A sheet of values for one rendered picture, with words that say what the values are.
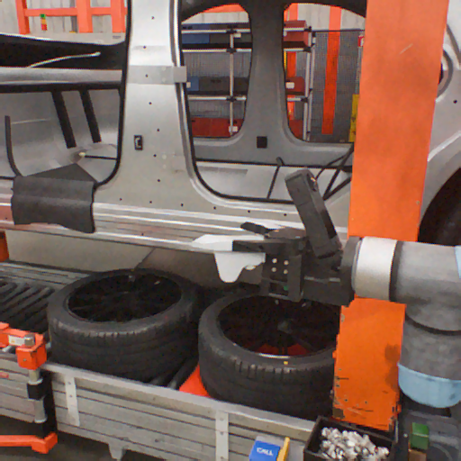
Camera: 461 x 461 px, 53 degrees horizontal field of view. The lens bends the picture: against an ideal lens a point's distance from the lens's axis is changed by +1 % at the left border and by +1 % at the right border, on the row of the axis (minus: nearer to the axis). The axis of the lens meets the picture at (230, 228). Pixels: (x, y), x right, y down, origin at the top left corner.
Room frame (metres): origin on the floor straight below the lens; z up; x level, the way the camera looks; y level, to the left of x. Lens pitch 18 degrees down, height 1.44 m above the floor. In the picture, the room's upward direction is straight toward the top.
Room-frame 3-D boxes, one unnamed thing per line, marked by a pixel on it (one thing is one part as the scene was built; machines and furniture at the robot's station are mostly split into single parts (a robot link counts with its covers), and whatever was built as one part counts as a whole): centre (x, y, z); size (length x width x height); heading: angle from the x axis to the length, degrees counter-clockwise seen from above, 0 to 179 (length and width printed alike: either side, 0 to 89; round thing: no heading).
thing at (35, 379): (1.49, 0.73, 0.30); 0.09 x 0.05 x 0.50; 71
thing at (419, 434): (0.89, -0.44, 0.64); 0.04 x 0.04 x 0.04; 71
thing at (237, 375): (1.67, -0.20, 0.39); 0.66 x 0.66 x 0.24
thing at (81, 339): (1.90, 0.48, 0.39); 0.66 x 0.66 x 0.24
